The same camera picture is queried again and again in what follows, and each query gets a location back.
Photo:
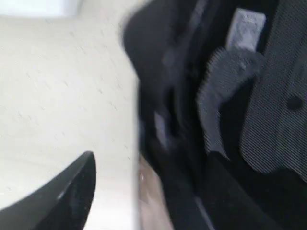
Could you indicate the black helmet with tinted visor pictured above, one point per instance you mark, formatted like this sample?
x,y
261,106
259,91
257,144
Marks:
x,y
222,113

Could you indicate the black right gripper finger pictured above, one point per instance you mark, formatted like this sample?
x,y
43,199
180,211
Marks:
x,y
63,203

